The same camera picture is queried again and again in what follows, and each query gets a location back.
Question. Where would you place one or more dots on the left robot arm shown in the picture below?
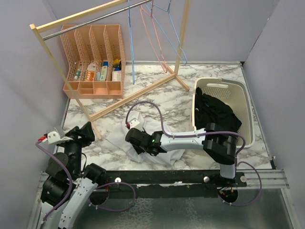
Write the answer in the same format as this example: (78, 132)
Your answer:
(69, 184)

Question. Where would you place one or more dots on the white t shirt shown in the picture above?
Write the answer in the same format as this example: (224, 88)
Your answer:
(118, 135)

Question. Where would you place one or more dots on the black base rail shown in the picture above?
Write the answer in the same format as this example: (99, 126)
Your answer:
(170, 183)

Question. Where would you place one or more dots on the pink plastic organizer basket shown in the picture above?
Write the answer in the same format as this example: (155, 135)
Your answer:
(97, 62)

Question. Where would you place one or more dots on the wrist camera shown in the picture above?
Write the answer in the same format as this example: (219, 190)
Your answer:
(56, 136)
(134, 123)

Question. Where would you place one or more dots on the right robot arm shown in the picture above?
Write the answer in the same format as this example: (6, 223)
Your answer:
(220, 145)

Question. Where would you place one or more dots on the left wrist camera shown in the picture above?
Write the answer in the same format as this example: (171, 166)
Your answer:
(56, 136)

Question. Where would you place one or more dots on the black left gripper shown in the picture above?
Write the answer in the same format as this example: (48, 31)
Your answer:
(86, 131)

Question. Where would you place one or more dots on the pink clothes hanger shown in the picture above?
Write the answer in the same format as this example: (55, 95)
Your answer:
(148, 20)

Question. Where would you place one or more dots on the cream laundry basket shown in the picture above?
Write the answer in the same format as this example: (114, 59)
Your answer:
(234, 94)

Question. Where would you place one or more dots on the black t shirt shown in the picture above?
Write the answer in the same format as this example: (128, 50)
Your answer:
(208, 109)

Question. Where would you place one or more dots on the blue hanger with white shirt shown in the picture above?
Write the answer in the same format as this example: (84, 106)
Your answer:
(131, 42)

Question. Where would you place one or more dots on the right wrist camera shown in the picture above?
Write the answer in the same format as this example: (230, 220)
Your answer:
(134, 123)

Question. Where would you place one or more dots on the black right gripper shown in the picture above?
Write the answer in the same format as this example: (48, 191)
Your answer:
(138, 150)

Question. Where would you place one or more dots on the wooden clothes rack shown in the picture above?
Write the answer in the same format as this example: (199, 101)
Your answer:
(61, 26)

